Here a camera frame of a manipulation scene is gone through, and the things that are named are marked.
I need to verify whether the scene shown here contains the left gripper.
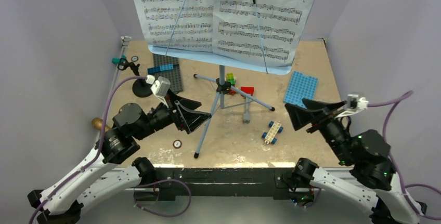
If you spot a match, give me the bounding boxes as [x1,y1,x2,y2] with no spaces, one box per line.
[134,88,211,140]

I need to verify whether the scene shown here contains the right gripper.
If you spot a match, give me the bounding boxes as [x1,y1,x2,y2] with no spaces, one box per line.
[282,97,353,164]

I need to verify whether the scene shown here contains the light blue music stand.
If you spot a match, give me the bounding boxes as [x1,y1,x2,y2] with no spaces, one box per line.
[148,0,293,159]

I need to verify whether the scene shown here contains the black microphone stand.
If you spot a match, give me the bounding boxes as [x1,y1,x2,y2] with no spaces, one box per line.
[117,58,155,98]

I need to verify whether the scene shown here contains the gold microphone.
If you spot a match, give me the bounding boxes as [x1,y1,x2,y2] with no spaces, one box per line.
[91,117,111,132]

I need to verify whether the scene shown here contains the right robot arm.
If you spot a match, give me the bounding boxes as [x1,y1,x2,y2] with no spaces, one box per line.
[284,95,427,223]

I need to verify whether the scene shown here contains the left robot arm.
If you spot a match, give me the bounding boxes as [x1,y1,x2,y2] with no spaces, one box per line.
[28,91,211,223]

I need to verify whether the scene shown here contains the light blue lego baseplate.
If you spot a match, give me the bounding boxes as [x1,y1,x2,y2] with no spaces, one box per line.
[283,71,318,108]

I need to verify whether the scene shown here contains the white lego car blue wheels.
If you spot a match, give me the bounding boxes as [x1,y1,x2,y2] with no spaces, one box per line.
[262,121,283,144]

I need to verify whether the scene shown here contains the red white round sticker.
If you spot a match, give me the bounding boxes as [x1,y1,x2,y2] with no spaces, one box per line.
[173,139,183,149]

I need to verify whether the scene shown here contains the dark grey lego baseplate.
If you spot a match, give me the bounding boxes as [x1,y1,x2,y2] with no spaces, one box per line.
[153,54,184,94]

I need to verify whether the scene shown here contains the blue lego bricks strip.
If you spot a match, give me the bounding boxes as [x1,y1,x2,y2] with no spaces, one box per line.
[147,63,178,75]

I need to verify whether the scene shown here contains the green red lego vehicle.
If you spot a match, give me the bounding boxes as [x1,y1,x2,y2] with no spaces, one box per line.
[225,73,237,96]

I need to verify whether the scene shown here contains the red grey lego column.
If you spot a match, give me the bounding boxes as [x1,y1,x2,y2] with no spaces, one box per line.
[240,86,254,124]

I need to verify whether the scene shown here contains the black base bar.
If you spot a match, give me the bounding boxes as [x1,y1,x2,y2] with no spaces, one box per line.
[131,167,314,203]

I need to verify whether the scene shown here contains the teal plastic clip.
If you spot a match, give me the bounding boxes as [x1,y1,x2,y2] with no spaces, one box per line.
[111,55,126,65]

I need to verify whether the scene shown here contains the right sheet music page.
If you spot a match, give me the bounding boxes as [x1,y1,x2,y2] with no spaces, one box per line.
[212,0,315,67]

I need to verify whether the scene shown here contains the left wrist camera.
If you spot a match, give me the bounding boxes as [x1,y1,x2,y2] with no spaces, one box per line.
[145,75,171,99]

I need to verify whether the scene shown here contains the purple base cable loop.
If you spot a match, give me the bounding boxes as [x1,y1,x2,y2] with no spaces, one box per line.
[133,179,192,218]

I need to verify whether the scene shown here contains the left aluminium rail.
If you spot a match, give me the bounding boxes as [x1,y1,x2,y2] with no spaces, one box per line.
[62,36,132,224]

